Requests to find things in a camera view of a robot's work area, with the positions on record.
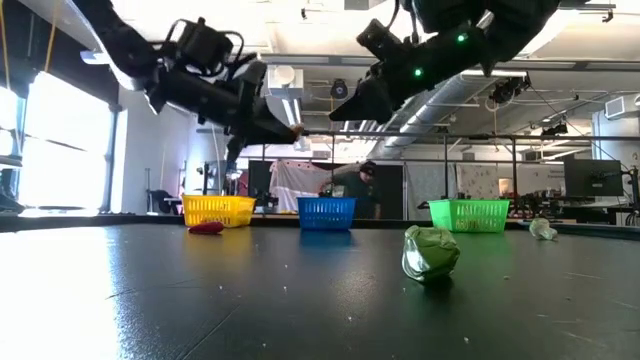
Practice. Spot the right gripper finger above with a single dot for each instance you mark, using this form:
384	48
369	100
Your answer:
365	105

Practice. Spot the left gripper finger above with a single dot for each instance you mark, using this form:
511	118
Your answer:
265	131

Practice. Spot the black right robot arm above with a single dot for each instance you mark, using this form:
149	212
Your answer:
505	25

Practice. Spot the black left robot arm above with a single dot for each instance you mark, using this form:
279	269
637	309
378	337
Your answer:
115	35

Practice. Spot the white ceiling unit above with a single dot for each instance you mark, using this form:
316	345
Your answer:
285	80

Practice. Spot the white cloth backdrop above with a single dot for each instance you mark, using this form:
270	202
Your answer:
295	182

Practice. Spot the person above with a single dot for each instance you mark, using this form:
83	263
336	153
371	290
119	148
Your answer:
357	187

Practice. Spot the black curtain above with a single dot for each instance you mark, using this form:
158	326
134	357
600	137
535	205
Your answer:
392	190

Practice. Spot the yellow plastic basket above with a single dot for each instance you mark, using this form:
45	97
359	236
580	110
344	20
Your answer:
217	210

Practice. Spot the grey floral cloth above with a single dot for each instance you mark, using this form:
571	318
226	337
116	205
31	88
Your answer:
425	185

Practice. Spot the blue plastic basket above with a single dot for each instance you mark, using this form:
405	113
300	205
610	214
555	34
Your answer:
325	215

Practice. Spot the red toy chili pepper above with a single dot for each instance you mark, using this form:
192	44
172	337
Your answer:
206	228

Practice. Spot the white floral cloth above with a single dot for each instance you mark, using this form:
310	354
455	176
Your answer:
477	182

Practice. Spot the large bright window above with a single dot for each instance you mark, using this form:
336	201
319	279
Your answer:
65	150

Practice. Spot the green plastic basket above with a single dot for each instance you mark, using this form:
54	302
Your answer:
467	215

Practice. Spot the white toy mushroom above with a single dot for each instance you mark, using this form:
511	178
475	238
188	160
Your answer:
541	229

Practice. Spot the black room monitor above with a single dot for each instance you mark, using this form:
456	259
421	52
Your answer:
592	177

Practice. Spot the round black ceiling camera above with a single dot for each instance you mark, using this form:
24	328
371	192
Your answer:
339	89

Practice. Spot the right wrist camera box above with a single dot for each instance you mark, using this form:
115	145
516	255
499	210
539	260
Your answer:
382	42

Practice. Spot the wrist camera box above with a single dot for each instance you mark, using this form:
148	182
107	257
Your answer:
202	45
382	42

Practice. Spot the silver air duct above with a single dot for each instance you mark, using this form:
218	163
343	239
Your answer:
435	115

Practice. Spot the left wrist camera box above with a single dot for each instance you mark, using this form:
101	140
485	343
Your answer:
202	45

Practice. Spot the black pipe frame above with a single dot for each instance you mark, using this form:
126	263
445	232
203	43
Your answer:
500	136

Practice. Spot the black metal rig frame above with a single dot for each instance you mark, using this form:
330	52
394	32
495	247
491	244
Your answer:
125	221

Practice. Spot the white wall air unit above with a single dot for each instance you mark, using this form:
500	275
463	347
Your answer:
620	107

